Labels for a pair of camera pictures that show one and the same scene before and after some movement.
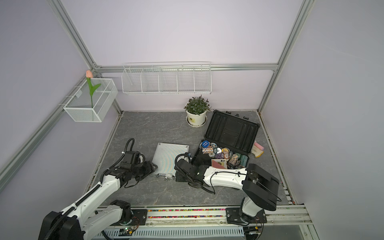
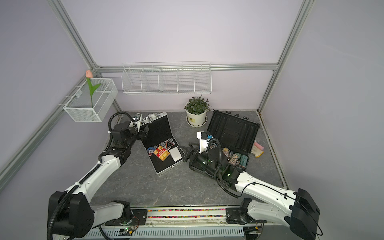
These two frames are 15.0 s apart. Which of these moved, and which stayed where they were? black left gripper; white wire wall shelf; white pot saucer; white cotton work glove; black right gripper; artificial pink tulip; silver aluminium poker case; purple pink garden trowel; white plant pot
Moved: black left gripper; silver aluminium poker case; black right gripper
Stayed: white plant pot; white wire wall shelf; purple pink garden trowel; white cotton work glove; artificial pink tulip; white pot saucer
